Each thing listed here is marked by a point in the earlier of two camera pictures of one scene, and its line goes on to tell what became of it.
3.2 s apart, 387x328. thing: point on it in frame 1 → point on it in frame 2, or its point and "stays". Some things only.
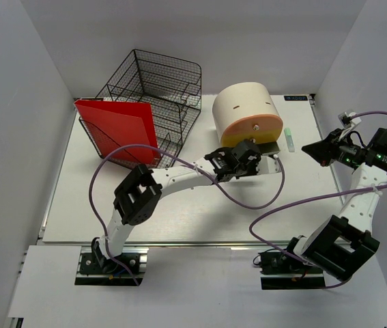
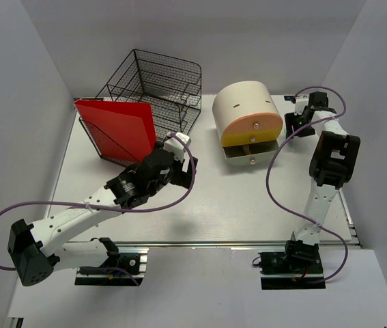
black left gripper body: (250, 169) → (153, 189)
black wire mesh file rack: (173, 87) stays
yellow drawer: (234, 139) stays
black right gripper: (323, 151) → (291, 119)
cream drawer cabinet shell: (241, 100) stays
